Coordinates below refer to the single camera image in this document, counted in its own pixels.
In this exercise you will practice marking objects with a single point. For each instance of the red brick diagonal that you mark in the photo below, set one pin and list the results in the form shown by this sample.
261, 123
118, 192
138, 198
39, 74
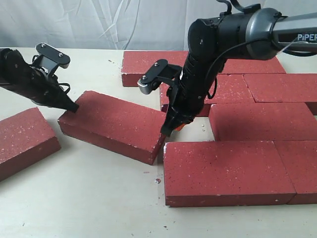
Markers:
117, 125

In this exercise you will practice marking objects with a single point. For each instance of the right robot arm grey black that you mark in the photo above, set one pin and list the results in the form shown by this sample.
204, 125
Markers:
257, 35

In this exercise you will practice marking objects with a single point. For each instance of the red brick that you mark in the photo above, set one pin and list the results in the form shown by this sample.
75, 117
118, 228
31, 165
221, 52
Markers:
300, 161
136, 63
231, 89
230, 173
284, 88
245, 66

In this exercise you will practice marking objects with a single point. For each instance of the grey backdrop cloth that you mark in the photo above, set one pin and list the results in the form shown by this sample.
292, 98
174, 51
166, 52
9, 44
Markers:
102, 24

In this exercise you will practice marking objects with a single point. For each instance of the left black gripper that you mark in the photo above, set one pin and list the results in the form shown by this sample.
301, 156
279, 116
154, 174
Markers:
30, 83

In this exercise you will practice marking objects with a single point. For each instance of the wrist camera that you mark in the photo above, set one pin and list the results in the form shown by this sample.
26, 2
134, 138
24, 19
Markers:
49, 59
160, 72

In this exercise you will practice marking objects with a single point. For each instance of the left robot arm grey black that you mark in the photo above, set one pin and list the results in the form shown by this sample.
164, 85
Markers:
10, 58

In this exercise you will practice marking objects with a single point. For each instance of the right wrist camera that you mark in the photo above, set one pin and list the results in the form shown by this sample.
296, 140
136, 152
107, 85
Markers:
160, 72

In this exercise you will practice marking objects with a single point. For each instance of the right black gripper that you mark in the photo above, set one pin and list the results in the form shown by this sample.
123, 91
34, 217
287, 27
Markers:
198, 81

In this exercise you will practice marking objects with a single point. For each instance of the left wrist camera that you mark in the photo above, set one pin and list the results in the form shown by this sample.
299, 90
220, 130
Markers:
49, 59

